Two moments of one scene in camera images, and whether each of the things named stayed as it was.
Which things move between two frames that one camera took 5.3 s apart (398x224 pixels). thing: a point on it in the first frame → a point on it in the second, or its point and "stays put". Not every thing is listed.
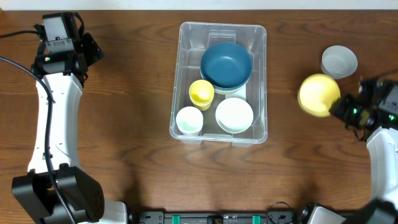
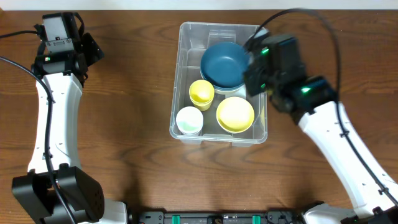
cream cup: (189, 121) stays put
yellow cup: (201, 93) stays put
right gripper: (338, 108) → (250, 81)
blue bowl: (227, 78) stays put
